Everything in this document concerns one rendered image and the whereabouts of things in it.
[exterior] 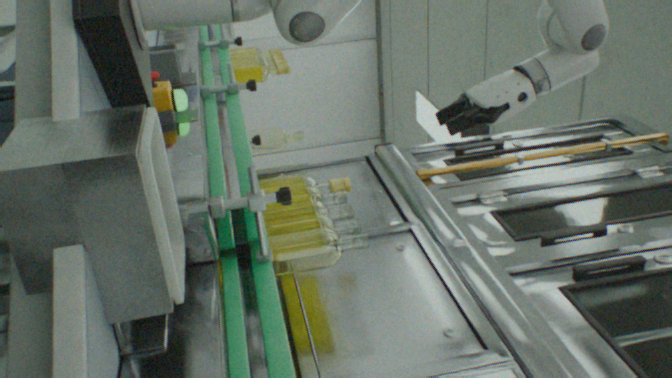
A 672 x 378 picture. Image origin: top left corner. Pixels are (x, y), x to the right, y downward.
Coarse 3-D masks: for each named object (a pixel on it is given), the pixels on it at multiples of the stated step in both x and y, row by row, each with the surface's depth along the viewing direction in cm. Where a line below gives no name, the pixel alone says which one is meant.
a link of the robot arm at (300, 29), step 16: (288, 0) 99; (304, 0) 98; (320, 0) 98; (336, 0) 98; (352, 0) 99; (288, 16) 99; (304, 16) 99; (320, 16) 100; (336, 16) 101; (288, 32) 101; (304, 32) 101; (320, 32) 102
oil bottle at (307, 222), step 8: (304, 216) 117; (312, 216) 117; (320, 216) 117; (272, 224) 116; (280, 224) 115; (288, 224) 115; (296, 224) 115; (304, 224) 115; (312, 224) 115; (320, 224) 114; (328, 224) 115; (272, 232) 113; (280, 232) 113; (288, 232) 113
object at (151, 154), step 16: (144, 128) 76; (160, 128) 86; (144, 144) 72; (160, 144) 87; (144, 160) 71; (160, 160) 88; (144, 176) 72; (160, 176) 89; (160, 192) 90; (160, 208) 73; (176, 208) 91; (160, 224) 74; (176, 224) 92; (160, 240) 75; (176, 240) 93; (176, 256) 90; (176, 272) 86; (176, 288) 78
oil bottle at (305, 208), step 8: (272, 208) 121; (280, 208) 121; (288, 208) 121; (296, 208) 121; (304, 208) 120; (312, 208) 120; (320, 208) 120; (264, 216) 119; (272, 216) 118; (280, 216) 118; (288, 216) 118; (296, 216) 118; (328, 216) 121
